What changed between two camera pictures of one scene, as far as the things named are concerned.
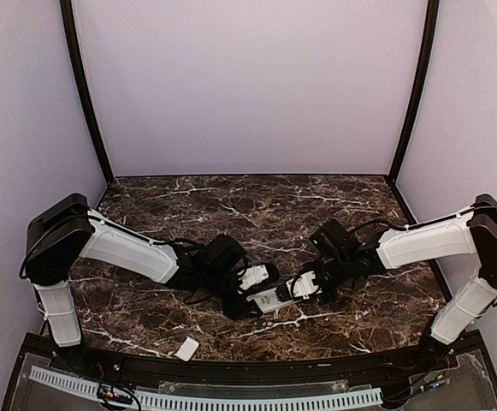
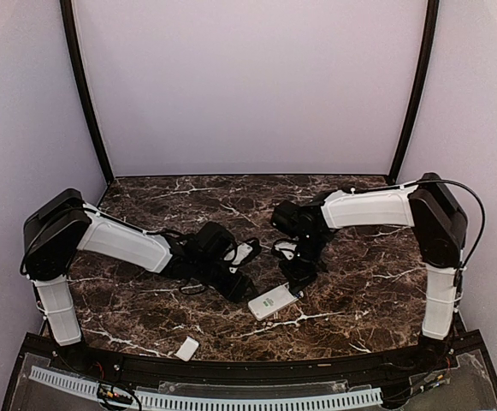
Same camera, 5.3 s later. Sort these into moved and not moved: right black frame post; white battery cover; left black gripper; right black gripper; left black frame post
Moved: right black gripper; left black gripper
Not moved: right black frame post; left black frame post; white battery cover
